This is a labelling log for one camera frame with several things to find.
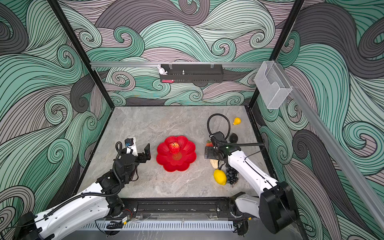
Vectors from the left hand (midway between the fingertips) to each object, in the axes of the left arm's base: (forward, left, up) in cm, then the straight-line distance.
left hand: (142, 143), depth 77 cm
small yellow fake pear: (+29, -60, -14) cm, 68 cm away
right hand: (0, -40, -9) cm, 41 cm away
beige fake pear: (-4, -41, -14) cm, 43 cm away
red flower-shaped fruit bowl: (-1, -20, -19) cm, 28 cm away
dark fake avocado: (+13, -54, -12) cm, 57 cm away
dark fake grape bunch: (-11, -49, -12) cm, 52 cm away
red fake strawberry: (+10, -38, -14) cm, 42 cm away
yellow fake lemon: (-12, -43, -13) cm, 46 cm away
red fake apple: (+5, -16, -12) cm, 21 cm away
